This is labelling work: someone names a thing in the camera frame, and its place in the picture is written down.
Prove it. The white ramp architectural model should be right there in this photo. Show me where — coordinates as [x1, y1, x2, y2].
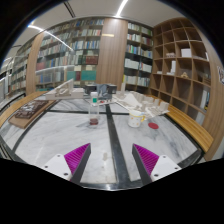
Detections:
[34, 78, 86, 102]

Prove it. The white mug yellow handle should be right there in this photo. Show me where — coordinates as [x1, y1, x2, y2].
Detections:
[127, 109, 147, 129]

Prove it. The large bookshelf full of books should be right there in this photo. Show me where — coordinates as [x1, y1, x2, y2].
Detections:
[6, 18, 105, 94]

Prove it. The narrow bookshelf full of books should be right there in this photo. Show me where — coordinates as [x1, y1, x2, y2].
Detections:
[123, 20, 155, 94]

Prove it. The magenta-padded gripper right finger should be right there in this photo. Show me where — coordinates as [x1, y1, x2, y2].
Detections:
[131, 143, 183, 186]

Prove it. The brown model on wooden board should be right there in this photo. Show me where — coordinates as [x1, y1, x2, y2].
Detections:
[8, 99, 56, 130]

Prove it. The long ceiling light strip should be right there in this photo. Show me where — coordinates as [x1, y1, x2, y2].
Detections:
[114, 0, 129, 18]
[28, 24, 73, 51]

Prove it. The dark grey architectural model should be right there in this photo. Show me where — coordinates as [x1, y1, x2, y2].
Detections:
[83, 83, 118, 101]

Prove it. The clear plastic bottle white cap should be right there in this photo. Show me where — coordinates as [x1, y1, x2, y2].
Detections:
[89, 91, 101, 127]

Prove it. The white wall sign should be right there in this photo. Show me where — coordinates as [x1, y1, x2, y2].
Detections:
[216, 64, 224, 85]

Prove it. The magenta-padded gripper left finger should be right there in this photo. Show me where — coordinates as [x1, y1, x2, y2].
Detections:
[43, 142, 92, 184]

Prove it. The wooden cubby shelf unit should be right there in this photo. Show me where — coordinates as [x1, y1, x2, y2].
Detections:
[148, 17, 214, 126]

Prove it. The flat round red coaster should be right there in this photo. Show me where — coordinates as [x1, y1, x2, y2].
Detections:
[147, 122, 160, 130]

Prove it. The white city block model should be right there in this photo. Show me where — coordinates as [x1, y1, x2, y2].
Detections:
[111, 82, 171, 118]

